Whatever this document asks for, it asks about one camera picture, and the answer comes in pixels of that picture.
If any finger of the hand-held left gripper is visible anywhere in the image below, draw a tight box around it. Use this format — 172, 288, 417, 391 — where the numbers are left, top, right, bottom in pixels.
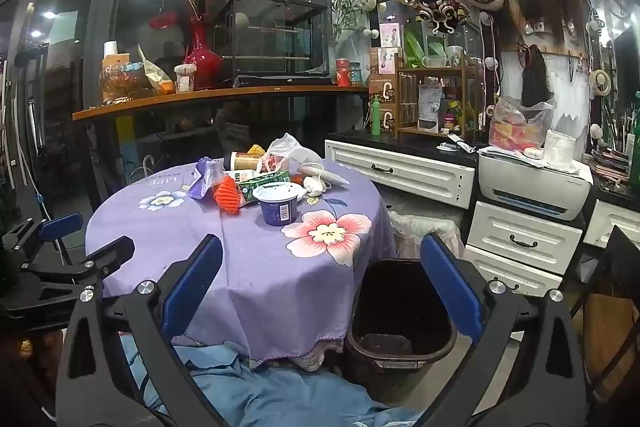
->
0, 212, 84, 270
25, 237, 136, 283

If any red patterned drink bottle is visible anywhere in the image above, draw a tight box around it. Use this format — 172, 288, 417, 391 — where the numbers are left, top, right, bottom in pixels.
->
223, 151, 281, 172

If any brown paper snack bag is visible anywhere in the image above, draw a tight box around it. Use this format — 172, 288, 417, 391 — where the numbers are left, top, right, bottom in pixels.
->
137, 46, 176, 95

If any red feather decoration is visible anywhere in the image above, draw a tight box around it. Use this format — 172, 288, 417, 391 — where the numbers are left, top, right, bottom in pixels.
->
149, 7, 176, 30

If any blue yogurt cup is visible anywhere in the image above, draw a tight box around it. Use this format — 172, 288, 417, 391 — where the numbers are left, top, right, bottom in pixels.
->
252, 182, 307, 227

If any white tissue roll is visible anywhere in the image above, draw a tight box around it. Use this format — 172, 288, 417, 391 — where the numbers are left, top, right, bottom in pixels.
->
542, 129, 578, 172

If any pink photo card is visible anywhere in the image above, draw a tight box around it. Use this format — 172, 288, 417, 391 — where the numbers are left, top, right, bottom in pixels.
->
379, 23, 403, 48

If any white vanity drawer unit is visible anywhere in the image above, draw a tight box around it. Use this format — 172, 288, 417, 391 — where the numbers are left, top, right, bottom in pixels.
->
325, 139, 476, 210

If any glass candy bowl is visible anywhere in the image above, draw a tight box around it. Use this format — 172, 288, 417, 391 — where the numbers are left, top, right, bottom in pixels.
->
99, 59, 146, 100

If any small straw hat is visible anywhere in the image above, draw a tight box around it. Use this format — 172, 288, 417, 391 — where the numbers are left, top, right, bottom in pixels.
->
589, 69, 613, 98

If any wooden chair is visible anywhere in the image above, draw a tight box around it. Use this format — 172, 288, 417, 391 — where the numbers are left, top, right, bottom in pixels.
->
570, 224, 640, 408

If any cluster of makeup brushes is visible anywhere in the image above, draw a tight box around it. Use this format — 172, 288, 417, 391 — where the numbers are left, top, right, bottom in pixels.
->
590, 107, 636, 188

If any clear bag of colourful items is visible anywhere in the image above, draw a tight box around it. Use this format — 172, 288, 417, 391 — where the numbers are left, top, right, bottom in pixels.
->
489, 97, 556, 152

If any wooden counter shelf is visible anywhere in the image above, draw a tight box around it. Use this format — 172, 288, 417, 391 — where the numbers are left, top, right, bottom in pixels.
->
72, 84, 371, 122

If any purple floral tablecloth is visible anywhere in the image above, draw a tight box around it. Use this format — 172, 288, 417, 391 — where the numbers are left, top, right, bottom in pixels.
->
85, 157, 398, 370

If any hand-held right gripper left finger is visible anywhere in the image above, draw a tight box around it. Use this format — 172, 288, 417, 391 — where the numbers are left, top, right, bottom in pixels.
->
56, 234, 231, 427

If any brown printed box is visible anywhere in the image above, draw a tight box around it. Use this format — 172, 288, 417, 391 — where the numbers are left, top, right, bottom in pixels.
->
377, 107, 400, 138
369, 74, 400, 108

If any white plastic sack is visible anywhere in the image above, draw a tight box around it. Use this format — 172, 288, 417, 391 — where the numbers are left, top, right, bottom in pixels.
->
387, 209, 466, 260

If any green leaf packet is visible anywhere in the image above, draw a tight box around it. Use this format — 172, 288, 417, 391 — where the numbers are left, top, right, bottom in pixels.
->
404, 27, 431, 68

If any wooden rack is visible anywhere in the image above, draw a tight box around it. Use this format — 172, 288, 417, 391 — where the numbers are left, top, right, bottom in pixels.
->
397, 54, 476, 140

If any red vase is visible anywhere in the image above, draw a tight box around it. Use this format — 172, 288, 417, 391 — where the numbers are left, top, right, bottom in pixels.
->
185, 17, 223, 90

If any green drink carton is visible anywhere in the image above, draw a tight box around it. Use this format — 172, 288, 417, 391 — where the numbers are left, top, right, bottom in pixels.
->
235, 169, 291, 202

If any brown box pink picture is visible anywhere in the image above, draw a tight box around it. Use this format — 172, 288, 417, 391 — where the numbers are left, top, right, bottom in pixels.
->
370, 47, 403, 75

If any white printer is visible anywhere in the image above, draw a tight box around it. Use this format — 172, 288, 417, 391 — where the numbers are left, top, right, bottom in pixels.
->
477, 149, 593, 222

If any white plastic bag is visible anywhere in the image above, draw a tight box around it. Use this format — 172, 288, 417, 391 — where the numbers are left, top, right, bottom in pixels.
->
260, 133, 323, 172

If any purple plastic bag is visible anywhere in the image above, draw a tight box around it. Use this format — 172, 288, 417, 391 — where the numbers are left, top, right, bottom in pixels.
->
189, 157, 226, 200

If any blue jacket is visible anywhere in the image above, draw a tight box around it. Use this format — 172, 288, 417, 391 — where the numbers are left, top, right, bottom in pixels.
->
120, 337, 426, 427

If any orange foam fruit net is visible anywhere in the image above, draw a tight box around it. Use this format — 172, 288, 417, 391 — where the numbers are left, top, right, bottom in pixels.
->
212, 175, 247, 211

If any orange box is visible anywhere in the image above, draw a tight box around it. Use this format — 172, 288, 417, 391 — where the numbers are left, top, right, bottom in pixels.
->
102, 41, 131, 102

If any embroidered headdress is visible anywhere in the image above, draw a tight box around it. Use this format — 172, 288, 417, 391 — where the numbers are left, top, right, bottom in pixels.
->
407, 0, 471, 32

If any white drawer cabinet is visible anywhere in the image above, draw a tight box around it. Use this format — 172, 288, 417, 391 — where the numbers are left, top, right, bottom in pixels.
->
465, 201, 583, 298

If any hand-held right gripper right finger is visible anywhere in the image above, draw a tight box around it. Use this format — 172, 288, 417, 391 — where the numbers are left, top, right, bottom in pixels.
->
420, 232, 588, 427

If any plastic drink cup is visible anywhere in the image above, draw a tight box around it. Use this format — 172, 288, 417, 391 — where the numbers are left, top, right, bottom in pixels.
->
174, 63, 197, 94

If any white label pouch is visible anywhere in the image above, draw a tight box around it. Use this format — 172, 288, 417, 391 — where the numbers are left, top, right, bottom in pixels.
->
417, 83, 443, 132

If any dark brown bin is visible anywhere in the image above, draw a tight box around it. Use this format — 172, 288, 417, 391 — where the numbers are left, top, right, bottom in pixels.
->
344, 258, 457, 400

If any black hair bundle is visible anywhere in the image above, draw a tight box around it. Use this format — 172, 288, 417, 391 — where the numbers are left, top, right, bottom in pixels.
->
520, 44, 553, 108

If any glass display case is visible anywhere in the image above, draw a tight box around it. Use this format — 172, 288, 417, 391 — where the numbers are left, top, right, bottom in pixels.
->
215, 0, 331, 78

